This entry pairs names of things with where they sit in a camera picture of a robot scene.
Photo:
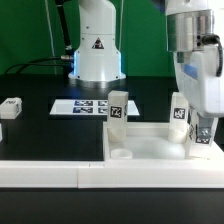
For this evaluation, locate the white block at left edge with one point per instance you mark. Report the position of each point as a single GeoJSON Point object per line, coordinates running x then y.
{"type": "Point", "coordinates": [1, 135]}

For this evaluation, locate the white square tabletop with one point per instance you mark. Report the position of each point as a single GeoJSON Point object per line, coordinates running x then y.
{"type": "Point", "coordinates": [149, 141]}

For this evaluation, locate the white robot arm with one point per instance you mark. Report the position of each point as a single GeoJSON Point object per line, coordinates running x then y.
{"type": "Point", "coordinates": [195, 36]}

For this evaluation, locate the white marker plate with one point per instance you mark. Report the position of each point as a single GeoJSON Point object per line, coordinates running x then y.
{"type": "Point", "coordinates": [79, 107]}

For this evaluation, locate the white U-shaped fence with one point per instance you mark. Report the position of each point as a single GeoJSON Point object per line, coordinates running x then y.
{"type": "Point", "coordinates": [195, 173]}

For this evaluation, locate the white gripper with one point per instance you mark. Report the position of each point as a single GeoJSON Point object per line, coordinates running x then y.
{"type": "Point", "coordinates": [197, 82]}

